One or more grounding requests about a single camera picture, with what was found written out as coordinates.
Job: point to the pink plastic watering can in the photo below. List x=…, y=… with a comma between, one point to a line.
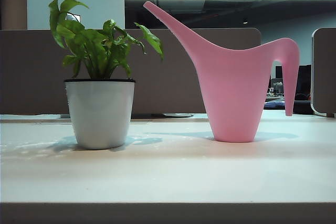
x=231, y=90

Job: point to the white plant pot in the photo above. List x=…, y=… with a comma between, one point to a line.
x=99, y=113

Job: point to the green leafy plant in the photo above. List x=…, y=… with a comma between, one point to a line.
x=97, y=51

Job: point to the grey divider foot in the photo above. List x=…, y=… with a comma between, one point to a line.
x=178, y=115

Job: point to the dark objects on floor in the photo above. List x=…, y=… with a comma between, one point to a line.
x=274, y=104

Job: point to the black bag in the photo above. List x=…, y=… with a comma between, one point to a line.
x=302, y=104

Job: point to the black computer monitor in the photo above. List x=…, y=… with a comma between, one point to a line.
x=305, y=79

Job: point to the white-edged grey divider panel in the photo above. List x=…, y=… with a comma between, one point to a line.
x=325, y=77

